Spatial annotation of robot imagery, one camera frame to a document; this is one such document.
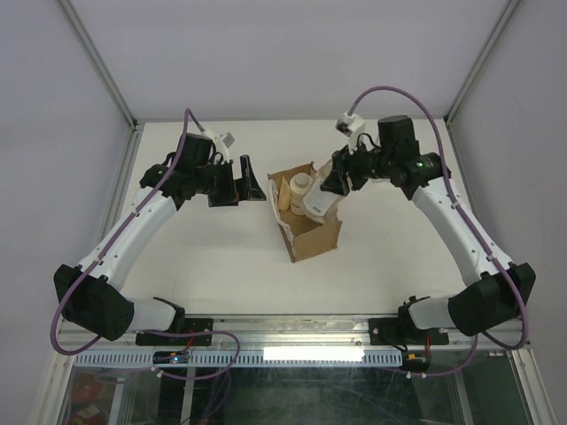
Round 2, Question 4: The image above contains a clear bottle white cap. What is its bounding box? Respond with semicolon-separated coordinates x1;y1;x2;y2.
302;160;345;224

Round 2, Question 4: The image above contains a beige sachet packet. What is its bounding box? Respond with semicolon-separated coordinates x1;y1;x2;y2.
277;177;291;212

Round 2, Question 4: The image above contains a left aluminium corner post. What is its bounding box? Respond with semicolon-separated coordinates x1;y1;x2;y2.
54;0;138;130

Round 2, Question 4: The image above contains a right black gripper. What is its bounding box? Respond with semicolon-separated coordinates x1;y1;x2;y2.
321;135;395;196

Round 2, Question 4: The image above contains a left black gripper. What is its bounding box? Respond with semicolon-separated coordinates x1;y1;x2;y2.
195;155;266;207

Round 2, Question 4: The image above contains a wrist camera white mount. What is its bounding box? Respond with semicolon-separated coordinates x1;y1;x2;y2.
335;112;366;153
203;129;235;164

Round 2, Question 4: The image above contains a brown canvas tote bag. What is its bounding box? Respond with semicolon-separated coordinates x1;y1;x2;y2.
267;162;342;263

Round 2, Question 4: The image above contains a white cream jar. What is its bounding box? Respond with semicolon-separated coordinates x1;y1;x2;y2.
289;173;313;216

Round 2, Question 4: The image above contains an aluminium corner post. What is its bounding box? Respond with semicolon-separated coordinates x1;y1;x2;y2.
54;0;138;130
444;0;523;128

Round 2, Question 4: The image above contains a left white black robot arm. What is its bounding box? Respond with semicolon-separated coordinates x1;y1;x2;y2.
54;134;267;344

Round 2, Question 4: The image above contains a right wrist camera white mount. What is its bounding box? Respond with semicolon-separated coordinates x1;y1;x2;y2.
335;112;366;153

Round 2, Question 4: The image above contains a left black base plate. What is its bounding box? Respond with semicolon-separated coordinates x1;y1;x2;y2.
136;316;214;348

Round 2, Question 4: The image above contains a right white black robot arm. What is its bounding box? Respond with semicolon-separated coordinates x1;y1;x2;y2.
321;113;535;343

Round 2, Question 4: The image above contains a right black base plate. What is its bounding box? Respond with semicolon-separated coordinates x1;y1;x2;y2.
368;317;449;347

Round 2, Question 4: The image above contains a grey slotted cable duct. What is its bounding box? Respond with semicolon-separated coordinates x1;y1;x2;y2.
74;347;403;368

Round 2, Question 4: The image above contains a right aluminium corner post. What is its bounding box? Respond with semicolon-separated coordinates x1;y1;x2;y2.
444;0;523;128

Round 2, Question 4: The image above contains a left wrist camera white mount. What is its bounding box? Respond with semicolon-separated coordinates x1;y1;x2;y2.
203;129;235;164

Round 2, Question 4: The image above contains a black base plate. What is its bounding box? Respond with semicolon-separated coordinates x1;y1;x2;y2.
136;316;214;348
368;317;449;347

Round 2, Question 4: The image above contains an aluminium rail frame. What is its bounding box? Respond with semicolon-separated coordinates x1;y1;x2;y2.
57;314;522;352

